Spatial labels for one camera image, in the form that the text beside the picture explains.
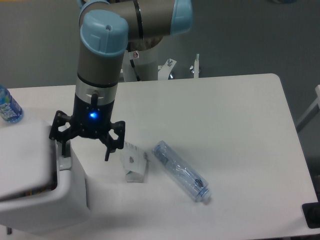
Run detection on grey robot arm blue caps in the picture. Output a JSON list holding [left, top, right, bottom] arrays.
[[49, 0, 193, 156]]

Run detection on white push-lid trash can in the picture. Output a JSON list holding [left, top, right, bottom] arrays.
[[0, 120, 91, 233]]

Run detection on white furniture leg at right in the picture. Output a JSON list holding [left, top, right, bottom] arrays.
[[295, 85, 320, 133]]

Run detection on black cable on pedestal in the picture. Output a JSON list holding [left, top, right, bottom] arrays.
[[128, 49, 141, 82]]

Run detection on clear empty plastic bottle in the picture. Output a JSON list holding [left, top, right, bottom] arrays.
[[152, 140, 212, 203]]

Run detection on white metal mounting frame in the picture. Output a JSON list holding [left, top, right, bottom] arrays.
[[119, 53, 202, 82]]

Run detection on blue labelled water bottle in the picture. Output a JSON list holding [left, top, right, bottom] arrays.
[[0, 85, 24, 124]]

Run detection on black table corner clamp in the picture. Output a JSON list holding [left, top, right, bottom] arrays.
[[302, 202, 320, 229]]

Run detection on crumpled white paper carton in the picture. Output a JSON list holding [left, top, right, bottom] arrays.
[[119, 141, 149, 184]]

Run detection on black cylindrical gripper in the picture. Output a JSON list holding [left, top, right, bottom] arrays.
[[49, 76, 125, 161]]

